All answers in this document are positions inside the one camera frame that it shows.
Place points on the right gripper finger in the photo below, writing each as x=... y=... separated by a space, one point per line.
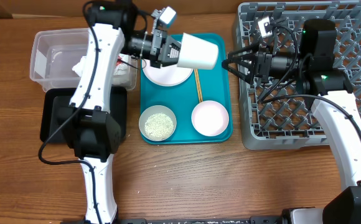
x=246 y=76
x=247 y=53

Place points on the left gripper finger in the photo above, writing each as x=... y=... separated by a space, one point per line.
x=168 y=60
x=172 y=44

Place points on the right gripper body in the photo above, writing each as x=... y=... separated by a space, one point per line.
x=262 y=64

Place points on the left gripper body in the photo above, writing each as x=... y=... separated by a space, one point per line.
x=157 y=45

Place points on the white paper cup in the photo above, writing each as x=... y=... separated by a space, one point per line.
x=197 y=53

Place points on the red snack wrapper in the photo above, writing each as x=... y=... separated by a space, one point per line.
x=122 y=60

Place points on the white napkin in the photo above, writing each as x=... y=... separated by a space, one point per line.
x=121 y=75

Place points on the grey bowl of rice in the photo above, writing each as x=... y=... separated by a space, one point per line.
x=157 y=123

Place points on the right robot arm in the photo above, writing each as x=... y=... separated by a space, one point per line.
x=328 y=93

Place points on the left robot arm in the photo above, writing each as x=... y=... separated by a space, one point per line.
x=86 y=123

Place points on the grey dishwasher rack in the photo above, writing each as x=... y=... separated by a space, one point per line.
x=279 y=119

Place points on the clear plastic waste bin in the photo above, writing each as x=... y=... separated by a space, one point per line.
x=55 y=52

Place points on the large white plate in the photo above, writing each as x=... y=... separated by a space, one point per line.
x=165 y=76

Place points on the wooden chopstick left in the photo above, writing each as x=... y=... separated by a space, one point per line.
x=198 y=87

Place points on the teal serving tray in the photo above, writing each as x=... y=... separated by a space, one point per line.
x=182 y=98

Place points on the small white plate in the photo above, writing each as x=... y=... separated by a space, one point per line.
x=210 y=118

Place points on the black plastic tray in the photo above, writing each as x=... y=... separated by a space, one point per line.
x=57 y=98

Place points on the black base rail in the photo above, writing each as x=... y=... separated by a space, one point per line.
x=227 y=220

